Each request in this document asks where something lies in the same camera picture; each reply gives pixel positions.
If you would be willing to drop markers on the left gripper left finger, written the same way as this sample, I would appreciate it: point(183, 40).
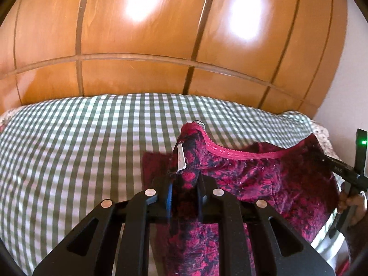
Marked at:
point(113, 239)

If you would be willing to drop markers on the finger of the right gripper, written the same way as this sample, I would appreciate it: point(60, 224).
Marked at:
point(338, 167)

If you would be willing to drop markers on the right forearm dark sleeve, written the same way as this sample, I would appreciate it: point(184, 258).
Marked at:
point(356, 239)

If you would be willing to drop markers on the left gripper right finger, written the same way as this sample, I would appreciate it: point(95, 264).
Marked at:
point(254, 239)

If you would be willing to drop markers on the red floral knit garment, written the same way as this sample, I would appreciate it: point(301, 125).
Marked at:
point(294, 181)

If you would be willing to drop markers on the green checked bed cover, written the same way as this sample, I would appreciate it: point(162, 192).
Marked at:
point(60, 158)

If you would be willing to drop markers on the floral pink bedsheet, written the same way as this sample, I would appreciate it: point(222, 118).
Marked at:
point(322, 136)

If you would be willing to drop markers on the person right hand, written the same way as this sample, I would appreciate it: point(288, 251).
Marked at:
point(358, 203)

